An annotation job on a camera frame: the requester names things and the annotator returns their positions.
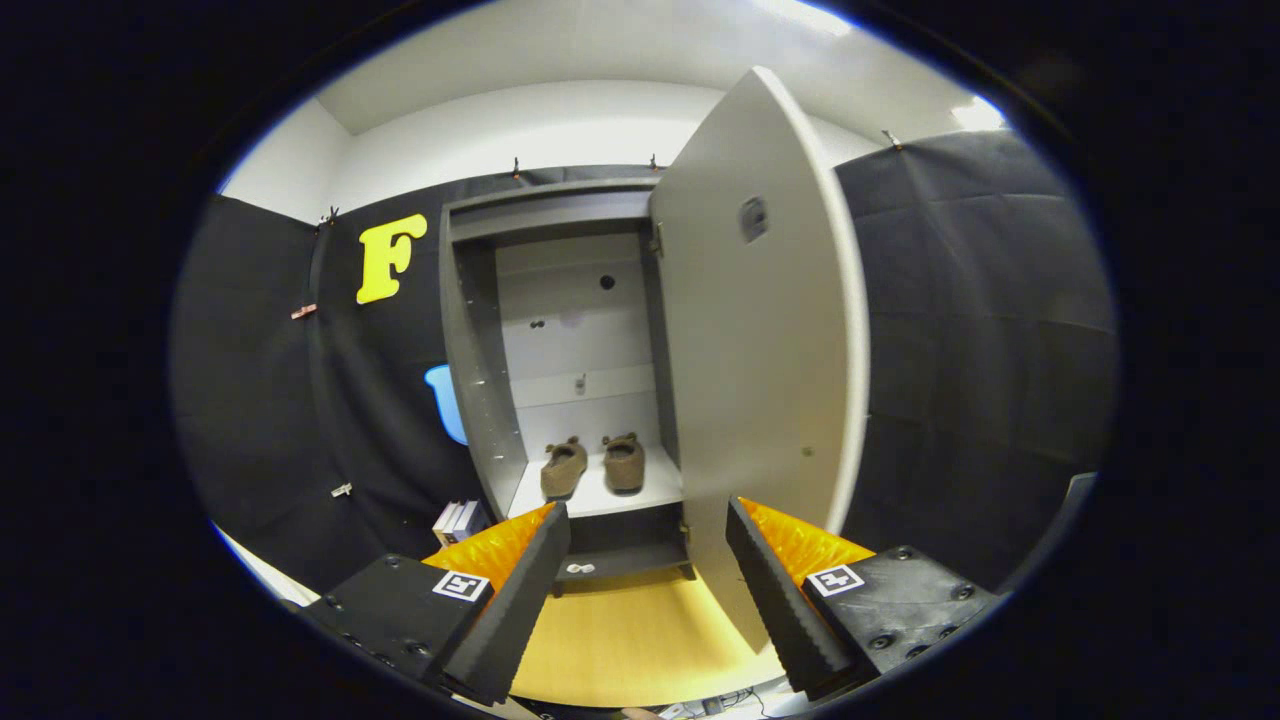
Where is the grey shoe cabinet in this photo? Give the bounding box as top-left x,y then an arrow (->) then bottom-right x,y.
438,178 -> 701,596

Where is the brown fuzzy shoe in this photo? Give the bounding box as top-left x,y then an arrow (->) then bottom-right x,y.
540,436 -> 589,501
601,432 -> 647,495

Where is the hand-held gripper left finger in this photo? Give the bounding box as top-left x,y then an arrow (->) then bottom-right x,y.
300,502 -> 573,707

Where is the small ceiling light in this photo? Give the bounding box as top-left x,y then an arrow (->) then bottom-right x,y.
950,95 -> 1006,131

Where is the white cabinet shelf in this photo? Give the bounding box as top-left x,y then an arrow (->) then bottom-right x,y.
507,445 -> 686,519

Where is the white shoe cabinet door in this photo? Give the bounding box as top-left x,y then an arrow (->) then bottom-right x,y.
648,66 -> 871,653

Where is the black cable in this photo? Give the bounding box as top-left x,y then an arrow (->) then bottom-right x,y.
690,688 -> 771,716

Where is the long ceiling light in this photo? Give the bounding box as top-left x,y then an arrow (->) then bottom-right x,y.
760,0 -> 856,36

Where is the black backdrop cloth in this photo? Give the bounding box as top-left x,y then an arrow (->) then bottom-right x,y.
170,128 -> 1119,601

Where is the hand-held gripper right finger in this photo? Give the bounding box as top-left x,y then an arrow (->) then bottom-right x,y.
725,497 -> 1004,701

